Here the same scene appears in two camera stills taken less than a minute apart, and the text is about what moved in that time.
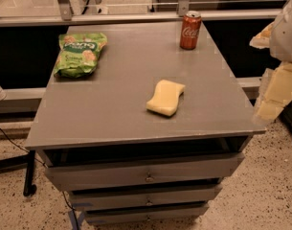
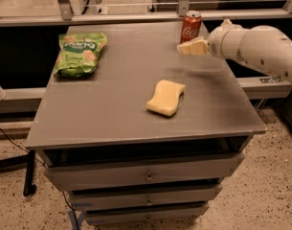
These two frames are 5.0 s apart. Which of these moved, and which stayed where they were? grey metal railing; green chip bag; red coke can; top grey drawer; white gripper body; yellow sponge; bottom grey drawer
Moved: white gripper body
Stayed: top grey drawer; grey metal railing; green chip bag; yellow sponge; red coke can; bottom grey drawer
